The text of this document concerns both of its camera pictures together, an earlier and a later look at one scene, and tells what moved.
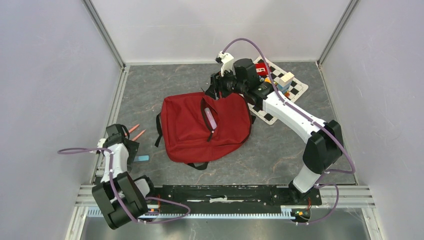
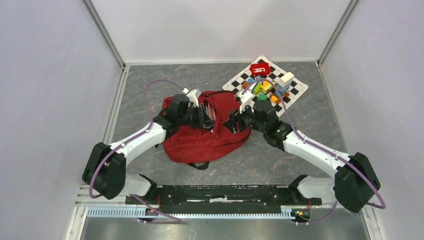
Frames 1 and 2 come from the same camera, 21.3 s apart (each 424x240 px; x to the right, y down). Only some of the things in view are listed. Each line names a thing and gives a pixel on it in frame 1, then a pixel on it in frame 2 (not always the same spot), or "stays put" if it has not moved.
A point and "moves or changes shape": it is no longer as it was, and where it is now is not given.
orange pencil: x=138 y=135 moves or changes shape
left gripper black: x=133 y=150 to x=203 y=120
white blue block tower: x=285 y=82 stays put
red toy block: x=261 y=69 stays put
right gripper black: x=217 y=82 to x=234 y=116
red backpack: x=186 y=135 stays put
